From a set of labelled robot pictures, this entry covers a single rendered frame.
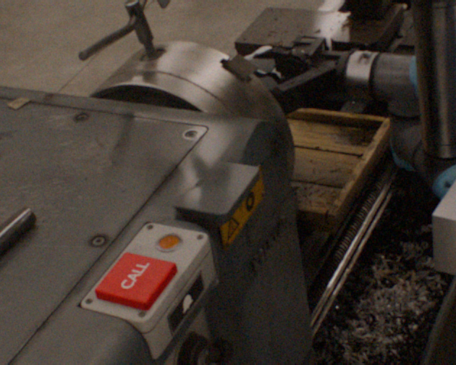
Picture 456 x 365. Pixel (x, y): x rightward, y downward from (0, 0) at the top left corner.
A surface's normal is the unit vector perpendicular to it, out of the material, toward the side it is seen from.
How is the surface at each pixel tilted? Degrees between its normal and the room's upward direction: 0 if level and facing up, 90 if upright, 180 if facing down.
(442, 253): 90
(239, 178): 0
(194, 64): 16
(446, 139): 91
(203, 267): 90
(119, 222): 0
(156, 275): 0
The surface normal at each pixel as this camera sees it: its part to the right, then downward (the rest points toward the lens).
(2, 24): -0.15, -0.81
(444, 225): -0.53, 0.55
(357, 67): -0.44, -0.22
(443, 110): -0.19, 0.61
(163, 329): 0.88, 0.15
